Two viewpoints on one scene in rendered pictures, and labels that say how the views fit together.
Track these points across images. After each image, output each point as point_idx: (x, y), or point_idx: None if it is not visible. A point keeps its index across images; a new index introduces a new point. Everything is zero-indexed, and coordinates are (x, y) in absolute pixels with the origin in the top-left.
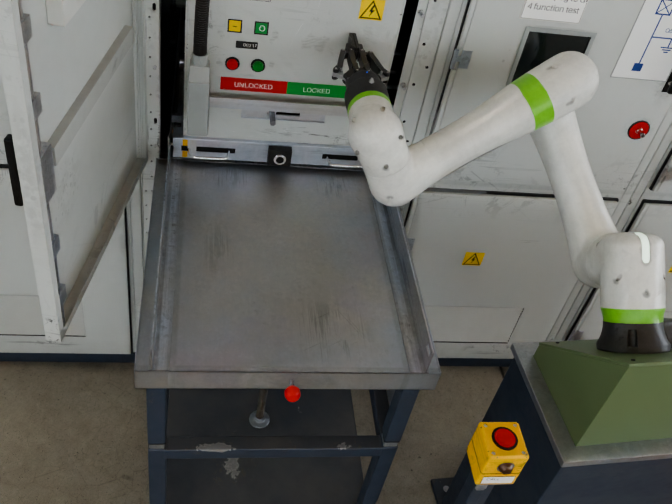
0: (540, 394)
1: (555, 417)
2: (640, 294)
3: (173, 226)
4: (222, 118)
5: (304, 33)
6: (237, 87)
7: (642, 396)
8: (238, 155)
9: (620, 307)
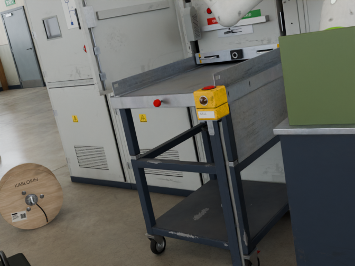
0: None
1: None
2: (327, 20)
3: (173, 76)
4: (212, 40)
5: None
6: (214, 22)
7: (308, 69)
8: (221, 58)
9: None
